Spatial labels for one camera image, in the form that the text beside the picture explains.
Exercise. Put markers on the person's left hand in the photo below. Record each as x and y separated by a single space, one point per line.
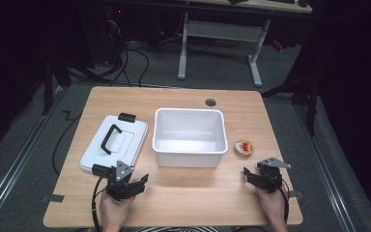
114 209

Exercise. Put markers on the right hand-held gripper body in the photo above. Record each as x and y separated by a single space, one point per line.
272 179

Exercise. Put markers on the dark computer tower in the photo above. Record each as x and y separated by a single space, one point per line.
103 35

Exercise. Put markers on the black metal stand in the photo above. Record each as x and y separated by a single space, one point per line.
48 83
310 106

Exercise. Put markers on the grey tape strip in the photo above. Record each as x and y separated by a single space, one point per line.
295 194
53 198

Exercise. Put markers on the white-legged wooden desk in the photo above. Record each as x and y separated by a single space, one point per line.
225 30

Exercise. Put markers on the small red object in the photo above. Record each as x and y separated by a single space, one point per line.
277 45

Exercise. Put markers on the person's right hand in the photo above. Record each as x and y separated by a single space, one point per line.
273 206

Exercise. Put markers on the metal floor rail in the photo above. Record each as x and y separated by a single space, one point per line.
16 161
325 174

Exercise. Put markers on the grey round table grommet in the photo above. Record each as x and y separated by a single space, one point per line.
210 102

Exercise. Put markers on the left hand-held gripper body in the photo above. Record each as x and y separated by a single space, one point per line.
118 188

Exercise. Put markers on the white plastic storage box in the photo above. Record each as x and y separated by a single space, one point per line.
190 141

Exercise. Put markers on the black white striped shirt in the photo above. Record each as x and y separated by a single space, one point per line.
177 229

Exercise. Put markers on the round yellow tin red label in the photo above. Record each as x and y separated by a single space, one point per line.
243 148

